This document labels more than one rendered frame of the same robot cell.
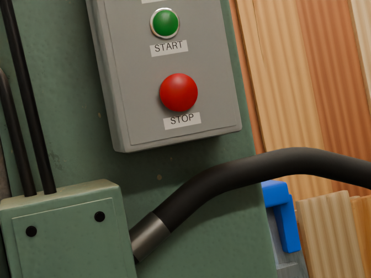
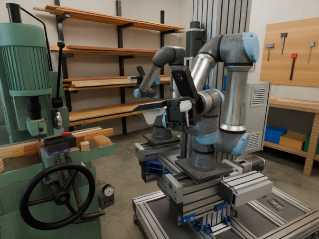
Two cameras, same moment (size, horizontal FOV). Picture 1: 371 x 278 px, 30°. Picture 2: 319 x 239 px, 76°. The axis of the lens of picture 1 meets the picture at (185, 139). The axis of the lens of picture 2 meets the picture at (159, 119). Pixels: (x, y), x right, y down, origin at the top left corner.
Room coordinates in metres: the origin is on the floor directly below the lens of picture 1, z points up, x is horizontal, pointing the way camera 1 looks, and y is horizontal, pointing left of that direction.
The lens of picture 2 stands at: (0.51, 1.52, 1.33)
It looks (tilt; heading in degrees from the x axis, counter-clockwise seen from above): 15 degrees down; 244
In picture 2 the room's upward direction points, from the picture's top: straight up
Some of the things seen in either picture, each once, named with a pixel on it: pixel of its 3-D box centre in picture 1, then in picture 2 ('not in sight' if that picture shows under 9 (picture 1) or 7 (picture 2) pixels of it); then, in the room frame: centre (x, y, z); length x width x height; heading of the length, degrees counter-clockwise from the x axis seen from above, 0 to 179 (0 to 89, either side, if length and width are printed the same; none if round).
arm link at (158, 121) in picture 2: not in sight; (162, 114); (-0.14, 0.23, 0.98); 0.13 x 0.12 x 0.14; 14
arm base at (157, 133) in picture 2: not in sight; (161, 130); (-0.13, 0.23, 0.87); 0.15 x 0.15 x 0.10
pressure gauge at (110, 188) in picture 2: not in sight; (107, 191); (0.34, 0.49, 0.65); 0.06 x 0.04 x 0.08; 14
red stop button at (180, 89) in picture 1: (178, 92); not in sight; (0.54, 0.00, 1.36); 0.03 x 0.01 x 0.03; 104
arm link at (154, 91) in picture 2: not in sight; (151, 92); (-0.18, -0.05, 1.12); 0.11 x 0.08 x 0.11; 14
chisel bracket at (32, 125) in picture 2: not in sight; (37, 126); (0.64, 0.33, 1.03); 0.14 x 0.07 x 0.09; 104
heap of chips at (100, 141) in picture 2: not in sight; (101, 139); (0.33, 0.37, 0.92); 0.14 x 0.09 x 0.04; 104
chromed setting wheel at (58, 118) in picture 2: not in sight; (57, 119); (0.55, 0.20, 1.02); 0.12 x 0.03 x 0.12; 104
